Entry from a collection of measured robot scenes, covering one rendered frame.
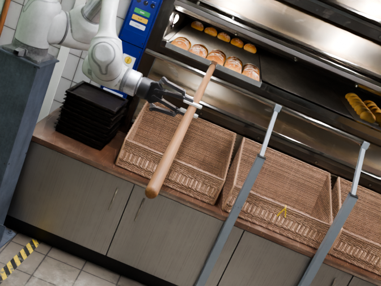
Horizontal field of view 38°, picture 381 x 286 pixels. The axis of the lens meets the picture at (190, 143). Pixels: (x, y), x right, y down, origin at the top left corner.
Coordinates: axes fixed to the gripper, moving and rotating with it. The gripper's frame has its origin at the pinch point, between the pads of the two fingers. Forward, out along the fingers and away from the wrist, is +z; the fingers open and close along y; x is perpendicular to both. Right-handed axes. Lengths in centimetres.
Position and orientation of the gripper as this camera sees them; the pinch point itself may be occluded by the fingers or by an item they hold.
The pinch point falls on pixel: (190, 108)
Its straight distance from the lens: 199.5
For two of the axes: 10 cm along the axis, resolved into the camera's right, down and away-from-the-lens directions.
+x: -1.2, 2.9, -9.5
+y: -3.8, 8.7, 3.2
